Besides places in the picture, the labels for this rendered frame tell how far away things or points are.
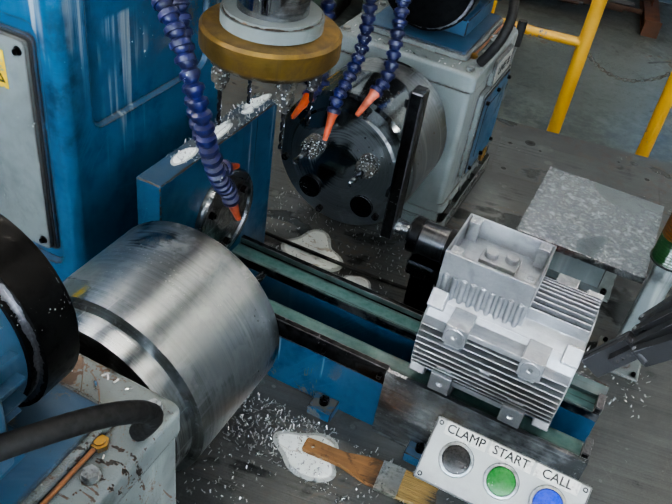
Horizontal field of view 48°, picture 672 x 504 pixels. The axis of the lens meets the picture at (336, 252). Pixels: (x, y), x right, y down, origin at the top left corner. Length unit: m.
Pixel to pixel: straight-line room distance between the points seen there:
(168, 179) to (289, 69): 0.22
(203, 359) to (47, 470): 0.22
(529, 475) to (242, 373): 0.33
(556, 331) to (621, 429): 0.37
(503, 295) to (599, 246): 0.54
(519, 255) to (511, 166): 0.85
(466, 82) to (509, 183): 0.47
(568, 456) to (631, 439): 0.27
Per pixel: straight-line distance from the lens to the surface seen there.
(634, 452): 1.31
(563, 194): 1.59
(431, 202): 1.52
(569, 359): 0.97
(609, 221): 1.56
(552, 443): 1.08
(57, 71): 0.99
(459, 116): 1.42
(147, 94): 1.15
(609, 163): 2.02
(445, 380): 1.02
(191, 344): 0.81
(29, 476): 0.67
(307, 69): 0.93
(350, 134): 1.25
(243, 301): 0.87
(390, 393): 1.11
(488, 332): 0.99
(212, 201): 1.11
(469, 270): 0.96
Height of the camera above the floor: 1.72
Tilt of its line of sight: 39 degrees down
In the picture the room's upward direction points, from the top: 10 degrees clockwise
